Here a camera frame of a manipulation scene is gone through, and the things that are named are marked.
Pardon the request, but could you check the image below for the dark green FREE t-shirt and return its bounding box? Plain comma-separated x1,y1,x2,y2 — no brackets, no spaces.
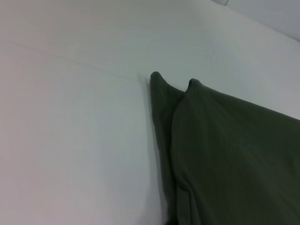
149,71,300,225

